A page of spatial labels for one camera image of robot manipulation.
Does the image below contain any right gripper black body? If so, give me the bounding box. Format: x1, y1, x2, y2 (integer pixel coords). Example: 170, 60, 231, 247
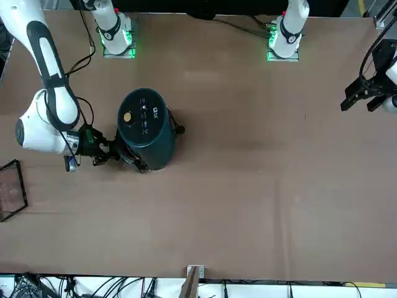
76, 123, 99, 158

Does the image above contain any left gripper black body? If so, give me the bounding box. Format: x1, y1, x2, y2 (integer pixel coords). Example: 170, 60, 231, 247
360, 38, 397, 97

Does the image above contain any green air fryer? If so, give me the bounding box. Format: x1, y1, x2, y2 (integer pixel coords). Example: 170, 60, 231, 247
115, 88, 177, 171

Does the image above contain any black power strip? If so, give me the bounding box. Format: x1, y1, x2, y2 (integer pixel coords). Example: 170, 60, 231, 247
14, 274, 41, 298

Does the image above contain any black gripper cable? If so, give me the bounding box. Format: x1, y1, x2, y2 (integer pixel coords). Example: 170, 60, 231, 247
359, 20, 397, 82

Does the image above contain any aluminium frame rail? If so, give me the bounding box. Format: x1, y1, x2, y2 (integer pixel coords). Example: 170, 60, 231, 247
373, 0, 397, 30
0, 37, 16, 84

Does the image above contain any black air fryer cord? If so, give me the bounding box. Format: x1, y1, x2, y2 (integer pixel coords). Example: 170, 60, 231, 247
166, 106, 187, 138

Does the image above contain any wire glass rack wooden tray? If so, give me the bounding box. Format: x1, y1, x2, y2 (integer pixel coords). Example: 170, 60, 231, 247
0, 159, 29, 223

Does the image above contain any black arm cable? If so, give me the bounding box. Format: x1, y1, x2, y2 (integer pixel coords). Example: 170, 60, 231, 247
65, 0, 97, 77

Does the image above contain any black cable bundle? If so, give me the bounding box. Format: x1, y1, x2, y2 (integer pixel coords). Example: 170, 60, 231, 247
213, 15, 271, 40

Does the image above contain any metal post bracket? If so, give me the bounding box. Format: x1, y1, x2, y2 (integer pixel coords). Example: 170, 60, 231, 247
186, 264, 207, 279

